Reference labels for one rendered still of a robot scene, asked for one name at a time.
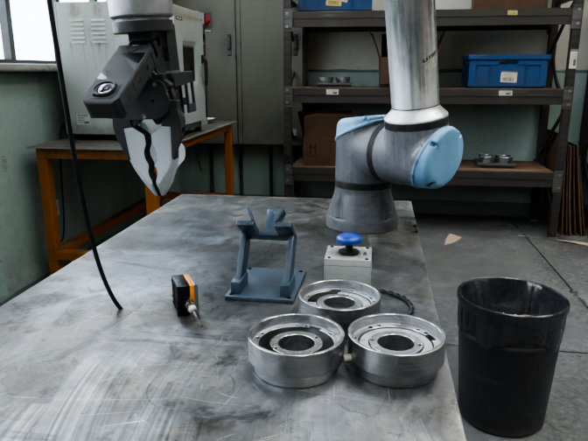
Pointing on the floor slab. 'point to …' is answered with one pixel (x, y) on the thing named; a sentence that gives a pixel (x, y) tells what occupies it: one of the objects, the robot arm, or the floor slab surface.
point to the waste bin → (507, 353)
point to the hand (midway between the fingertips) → (157, 186)
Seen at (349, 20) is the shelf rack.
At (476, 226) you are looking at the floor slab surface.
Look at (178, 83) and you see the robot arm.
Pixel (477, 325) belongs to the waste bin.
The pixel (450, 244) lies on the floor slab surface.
